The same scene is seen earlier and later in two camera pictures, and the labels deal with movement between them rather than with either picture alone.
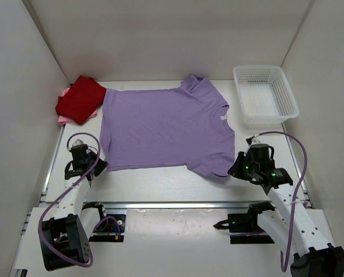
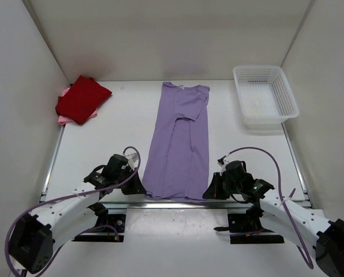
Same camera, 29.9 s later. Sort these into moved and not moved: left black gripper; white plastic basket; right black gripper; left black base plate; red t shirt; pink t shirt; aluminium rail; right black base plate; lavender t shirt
Moved: left black gripper; right black gripper; lavender t shirt
Not moved: pink t shirt; white plastic basket; right black base plate; aluminium rail; left black base plate; red t shirt
